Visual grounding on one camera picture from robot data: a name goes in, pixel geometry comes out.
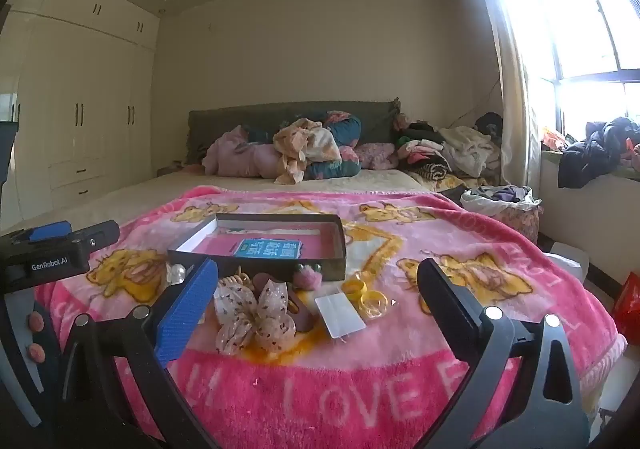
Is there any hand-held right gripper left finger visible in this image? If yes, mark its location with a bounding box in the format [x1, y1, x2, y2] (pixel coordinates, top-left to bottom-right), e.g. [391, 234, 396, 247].
[52, 256, 221, 449]

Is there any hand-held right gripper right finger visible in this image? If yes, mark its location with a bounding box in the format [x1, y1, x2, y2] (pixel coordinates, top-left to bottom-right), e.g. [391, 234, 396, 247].
[416, 257, 591, 449]

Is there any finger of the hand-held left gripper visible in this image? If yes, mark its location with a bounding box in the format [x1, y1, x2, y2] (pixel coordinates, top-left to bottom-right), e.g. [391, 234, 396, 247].
[72, 220, 121, 271]
[20, 220, 74, 246]

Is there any orange coil hair tie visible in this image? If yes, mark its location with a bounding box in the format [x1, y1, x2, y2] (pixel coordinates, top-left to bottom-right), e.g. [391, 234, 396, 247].
[217, 269, 251, 289]

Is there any beige dotted bow clip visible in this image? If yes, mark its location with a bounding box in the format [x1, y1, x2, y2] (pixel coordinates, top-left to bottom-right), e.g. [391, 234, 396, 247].
[214, 279, 297, 356]

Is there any bag of yellow rings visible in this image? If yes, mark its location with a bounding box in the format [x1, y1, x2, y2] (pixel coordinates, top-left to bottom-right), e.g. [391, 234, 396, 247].
[341, 271, 398, 322]

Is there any white earring packet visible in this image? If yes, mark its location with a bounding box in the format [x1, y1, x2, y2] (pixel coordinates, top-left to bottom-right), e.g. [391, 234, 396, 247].
[315, 293, 367, 340]

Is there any pink pompom hair tie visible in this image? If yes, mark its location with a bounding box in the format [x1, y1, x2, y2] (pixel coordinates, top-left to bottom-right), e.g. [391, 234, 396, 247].
[292, 263, 323, 291]

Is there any dark cardboard box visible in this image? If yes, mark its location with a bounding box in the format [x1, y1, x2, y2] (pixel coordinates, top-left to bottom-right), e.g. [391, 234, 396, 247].
[166, 213, 347, 282]

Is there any cream bed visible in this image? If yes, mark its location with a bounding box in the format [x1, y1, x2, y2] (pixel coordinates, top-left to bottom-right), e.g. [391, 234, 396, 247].
[0, 168, 466, 237]

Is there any dark garment with pink buttons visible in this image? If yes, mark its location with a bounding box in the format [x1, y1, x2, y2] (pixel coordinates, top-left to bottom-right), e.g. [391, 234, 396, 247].
[0, 279, 68, 430]

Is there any pink printed card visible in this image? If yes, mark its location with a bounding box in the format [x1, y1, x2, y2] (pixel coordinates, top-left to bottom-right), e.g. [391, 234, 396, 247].
[191, 226, 326, 260]

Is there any laundry basket with clothes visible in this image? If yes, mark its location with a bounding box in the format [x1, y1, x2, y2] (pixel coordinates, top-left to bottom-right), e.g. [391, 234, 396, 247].
[460, 185, 544, 245]

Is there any blue card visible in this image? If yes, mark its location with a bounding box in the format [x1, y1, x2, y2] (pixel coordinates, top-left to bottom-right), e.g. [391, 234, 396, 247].
[234, 238, 304, 261]

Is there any pink printed blanket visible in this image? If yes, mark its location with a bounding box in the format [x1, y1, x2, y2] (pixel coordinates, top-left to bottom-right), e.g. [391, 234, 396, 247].
[32, 185, 628, 449]

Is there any white box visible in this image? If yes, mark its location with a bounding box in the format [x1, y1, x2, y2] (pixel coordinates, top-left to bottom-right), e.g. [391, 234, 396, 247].
[550, 241, 592, 283]

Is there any pink pillow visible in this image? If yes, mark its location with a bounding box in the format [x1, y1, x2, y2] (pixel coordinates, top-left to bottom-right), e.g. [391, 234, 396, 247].
[201, 126, 286, 178]

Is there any white wardrobe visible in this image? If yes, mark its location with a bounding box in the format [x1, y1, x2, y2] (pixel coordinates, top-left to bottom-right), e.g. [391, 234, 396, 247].
[0, 0, 161, 230]

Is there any small pink cushion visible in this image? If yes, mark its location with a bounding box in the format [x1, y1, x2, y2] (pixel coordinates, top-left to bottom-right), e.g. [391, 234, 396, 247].
[350, 143, 401, 170]

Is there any red bag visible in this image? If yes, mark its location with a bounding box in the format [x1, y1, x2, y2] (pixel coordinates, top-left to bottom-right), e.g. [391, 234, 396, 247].
[612, 271, 640, 347]

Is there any pile of pillows and clothes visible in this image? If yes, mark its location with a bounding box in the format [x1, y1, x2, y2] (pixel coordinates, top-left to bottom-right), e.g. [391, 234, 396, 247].
[187, 99, 401, 167]

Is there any small orange cloth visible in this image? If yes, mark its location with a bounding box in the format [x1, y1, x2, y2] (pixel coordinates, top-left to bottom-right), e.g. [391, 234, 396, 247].
[541, 128, 569, 153]

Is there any dark floral quilt roll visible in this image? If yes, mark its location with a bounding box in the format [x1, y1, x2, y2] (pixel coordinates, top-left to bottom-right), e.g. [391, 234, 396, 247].
[250, 111, 363, 180]

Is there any beige patterned cloth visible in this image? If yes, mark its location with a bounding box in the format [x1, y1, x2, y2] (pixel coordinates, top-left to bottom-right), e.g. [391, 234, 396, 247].
[272, 118, 343, 184]

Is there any dark jacket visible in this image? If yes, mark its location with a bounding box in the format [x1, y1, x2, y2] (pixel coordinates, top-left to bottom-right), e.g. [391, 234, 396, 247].
[557, 117, 640, 190]

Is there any cream curtain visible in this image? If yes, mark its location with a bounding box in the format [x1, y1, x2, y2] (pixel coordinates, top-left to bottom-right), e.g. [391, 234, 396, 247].
[470, 0, 543, 190]

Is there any window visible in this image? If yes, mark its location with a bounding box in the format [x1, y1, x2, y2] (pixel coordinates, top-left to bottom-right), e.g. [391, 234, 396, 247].
[492, 0, 640, 140]

